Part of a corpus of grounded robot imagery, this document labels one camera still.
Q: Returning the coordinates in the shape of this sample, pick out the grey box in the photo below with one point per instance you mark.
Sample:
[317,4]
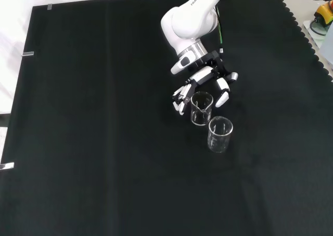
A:
[327,46]

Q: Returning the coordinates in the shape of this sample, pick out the yellow stop button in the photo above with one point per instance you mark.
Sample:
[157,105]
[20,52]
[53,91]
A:
[323,12]

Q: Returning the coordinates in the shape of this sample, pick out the pale board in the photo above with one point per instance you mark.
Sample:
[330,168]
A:
[312,37]

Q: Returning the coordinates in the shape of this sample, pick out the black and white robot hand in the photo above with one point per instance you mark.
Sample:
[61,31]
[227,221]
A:
[205,73]

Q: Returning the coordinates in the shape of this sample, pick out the clear glass beaker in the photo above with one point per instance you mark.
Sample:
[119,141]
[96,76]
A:
[219,142]
[201,115]

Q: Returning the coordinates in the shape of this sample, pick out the metal cloth clip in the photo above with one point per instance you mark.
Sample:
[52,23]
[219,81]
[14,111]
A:
[7,165]
[50,6]
[28,54]

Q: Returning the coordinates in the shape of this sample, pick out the black bench cloth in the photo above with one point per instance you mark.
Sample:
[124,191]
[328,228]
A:
[104,116]

